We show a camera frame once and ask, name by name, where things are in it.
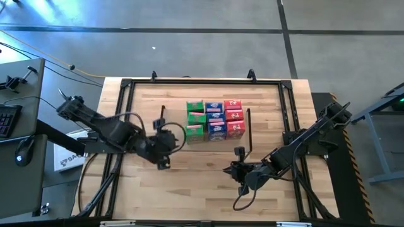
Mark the black keyboard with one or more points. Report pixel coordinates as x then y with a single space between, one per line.
8 119

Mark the device with green light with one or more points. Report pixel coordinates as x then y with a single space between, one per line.
399 102

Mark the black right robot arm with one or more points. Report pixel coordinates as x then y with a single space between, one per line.
303 142

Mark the black computer mouse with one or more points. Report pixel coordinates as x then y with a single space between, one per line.
25 149

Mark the black metal table frame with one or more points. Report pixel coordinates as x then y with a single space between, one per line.
221 82

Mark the blue Frosted Flakes cereal box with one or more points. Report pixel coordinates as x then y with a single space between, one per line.
214 107
216 117
217 130

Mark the grey metal stand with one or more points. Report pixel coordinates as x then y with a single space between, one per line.
377 142

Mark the black desk support beam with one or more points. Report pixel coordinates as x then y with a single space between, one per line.
57 135

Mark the silver metal bracket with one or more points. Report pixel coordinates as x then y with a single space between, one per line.
116 224
293 224

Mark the dark grey desk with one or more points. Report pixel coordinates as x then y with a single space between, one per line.
19 189

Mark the black mat with hazard stripes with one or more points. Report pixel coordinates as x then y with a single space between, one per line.
341 189

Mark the chrome desk caster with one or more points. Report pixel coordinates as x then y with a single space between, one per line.
45 209

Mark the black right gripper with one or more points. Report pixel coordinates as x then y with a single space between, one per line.
241 173

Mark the white printed box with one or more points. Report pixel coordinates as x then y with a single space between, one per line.
67 160

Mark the red Froot Loops cereal box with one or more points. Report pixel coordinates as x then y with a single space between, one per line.
232 104
235 129
234 115

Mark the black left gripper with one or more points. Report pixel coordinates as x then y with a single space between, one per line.
162 145

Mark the black desk clamp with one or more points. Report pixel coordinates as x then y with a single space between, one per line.
14 82

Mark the black table edge clamp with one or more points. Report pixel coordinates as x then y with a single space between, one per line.
153 75
251 75

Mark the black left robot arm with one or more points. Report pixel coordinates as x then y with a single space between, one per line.
120 132

